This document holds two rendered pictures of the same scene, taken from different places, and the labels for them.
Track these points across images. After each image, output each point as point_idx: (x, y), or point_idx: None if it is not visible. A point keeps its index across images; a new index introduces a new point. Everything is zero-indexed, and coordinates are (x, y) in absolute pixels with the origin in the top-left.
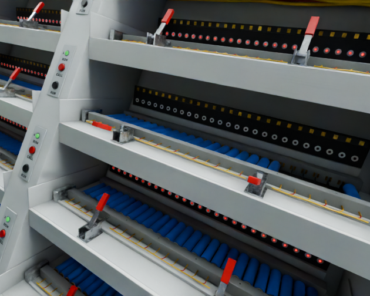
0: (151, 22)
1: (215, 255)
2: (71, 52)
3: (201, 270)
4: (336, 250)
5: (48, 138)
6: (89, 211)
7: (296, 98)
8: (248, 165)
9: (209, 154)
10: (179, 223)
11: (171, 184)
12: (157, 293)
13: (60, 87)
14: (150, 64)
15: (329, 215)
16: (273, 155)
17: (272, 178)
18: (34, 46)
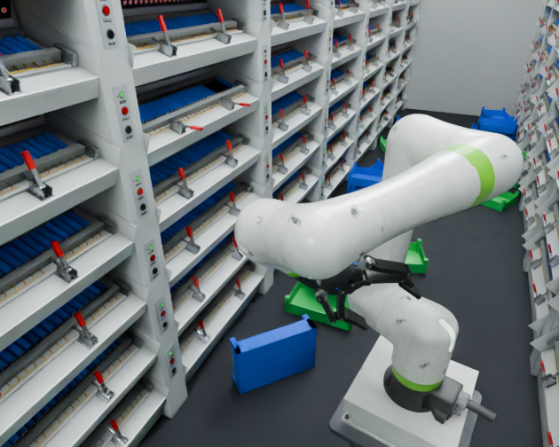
0: None
1: (202, 150)
2: (125, 91)
3: (213, 158)
4: (248, 109)
5: (145, 171)
6: (164, 192)
7: (229, 58)
8: (217, 98)
9: (205, 104)
10: (177, 154)
11: (210, 130)
12: (223, 176)
13: (133, 128)
14: (177, 70)
15: (240, 98)
16: (192, 81)
17: (224, 97)
18: (56, 106)
